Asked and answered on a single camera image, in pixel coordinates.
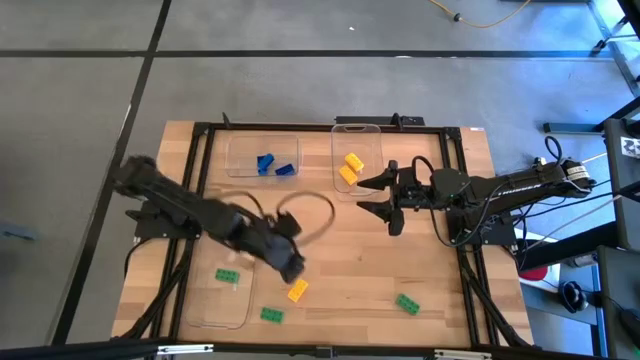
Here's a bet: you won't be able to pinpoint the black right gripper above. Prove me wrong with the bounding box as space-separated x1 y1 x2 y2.
355 159 436 237

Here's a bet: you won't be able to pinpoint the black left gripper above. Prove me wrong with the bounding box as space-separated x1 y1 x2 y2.
232 214 307 285

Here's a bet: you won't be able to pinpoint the yellow toy brick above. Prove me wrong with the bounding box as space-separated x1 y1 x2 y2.
344 152 366 174
287 278 310 304
338 165 359 187

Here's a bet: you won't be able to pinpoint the green toy brick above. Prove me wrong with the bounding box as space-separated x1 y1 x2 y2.
259 306 286 325
214 267 241 285
395 292 422 317

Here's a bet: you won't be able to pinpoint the clear plastic bin with label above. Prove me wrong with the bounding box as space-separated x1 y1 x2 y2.
224 133 301 179

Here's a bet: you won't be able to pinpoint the red stool seat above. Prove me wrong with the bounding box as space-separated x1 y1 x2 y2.
518 265 550 283

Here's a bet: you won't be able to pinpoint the black headphones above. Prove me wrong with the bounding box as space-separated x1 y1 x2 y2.
558 279 591 315

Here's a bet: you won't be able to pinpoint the black desk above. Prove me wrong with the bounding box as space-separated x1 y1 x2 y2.
602 117 640 251

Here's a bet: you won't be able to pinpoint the black and white marker tag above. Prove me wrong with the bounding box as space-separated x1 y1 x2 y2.
620 135 640 159

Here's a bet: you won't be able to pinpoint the dark grey desk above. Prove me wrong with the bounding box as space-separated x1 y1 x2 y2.
597 244 640 360

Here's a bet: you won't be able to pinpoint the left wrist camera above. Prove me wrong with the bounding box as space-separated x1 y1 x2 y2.
273 211 303 239

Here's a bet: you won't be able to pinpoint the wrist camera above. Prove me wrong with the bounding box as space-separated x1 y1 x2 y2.
273 211 303 239
430 167 472 204

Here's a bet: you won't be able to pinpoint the clear plastic bin with handle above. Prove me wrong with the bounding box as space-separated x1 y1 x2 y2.
330 123 385 197

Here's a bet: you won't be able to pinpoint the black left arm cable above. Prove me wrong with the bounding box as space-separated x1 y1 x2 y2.
275 190 337 247
207 188 266 221

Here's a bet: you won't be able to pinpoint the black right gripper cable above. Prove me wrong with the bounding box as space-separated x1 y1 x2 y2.
410 154 437 177

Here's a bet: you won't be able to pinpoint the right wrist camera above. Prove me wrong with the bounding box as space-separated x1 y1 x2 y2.
430 167 472 204

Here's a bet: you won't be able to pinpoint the silver metal bracket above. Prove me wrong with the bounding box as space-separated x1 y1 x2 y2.
432 349 494 360
156 343 215 357

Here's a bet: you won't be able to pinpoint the yellow cable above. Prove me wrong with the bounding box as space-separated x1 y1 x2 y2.
428 0 532 29

